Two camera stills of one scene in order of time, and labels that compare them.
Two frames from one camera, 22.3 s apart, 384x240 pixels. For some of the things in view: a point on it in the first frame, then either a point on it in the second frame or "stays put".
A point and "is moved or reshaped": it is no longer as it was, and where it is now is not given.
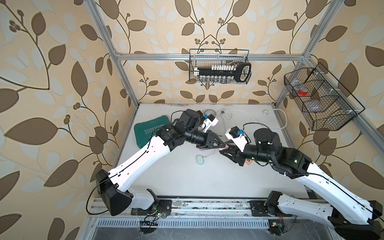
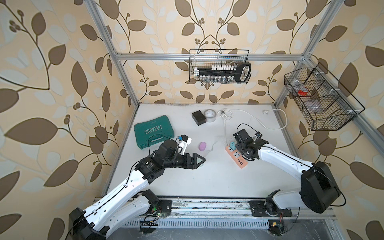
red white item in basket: [303, 91] stays put
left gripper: [209, 136] -> [192, 165]
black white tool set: [241, 72] stays put
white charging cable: [210, 154] is moved or reshaped
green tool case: [144, 131] stays put
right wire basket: [327, 105] stays put
